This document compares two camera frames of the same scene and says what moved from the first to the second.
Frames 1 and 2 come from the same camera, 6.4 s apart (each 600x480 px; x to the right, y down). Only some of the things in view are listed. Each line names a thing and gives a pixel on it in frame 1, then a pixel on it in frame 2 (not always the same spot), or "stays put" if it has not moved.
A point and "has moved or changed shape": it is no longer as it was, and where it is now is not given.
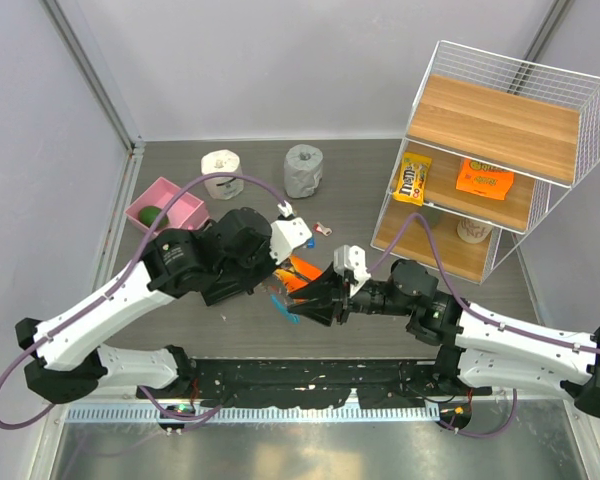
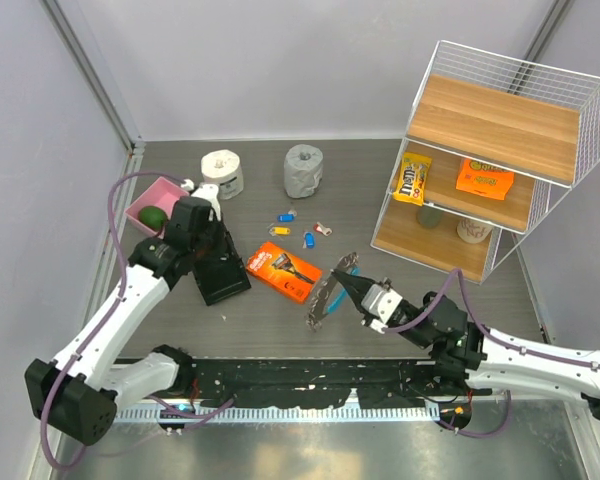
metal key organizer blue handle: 291,317 has moved or changed shape
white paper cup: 473,231 stays put
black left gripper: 253,282 → 211,223
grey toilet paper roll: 302,170 stays put
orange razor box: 297,277 stays put
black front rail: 301,384 stays put
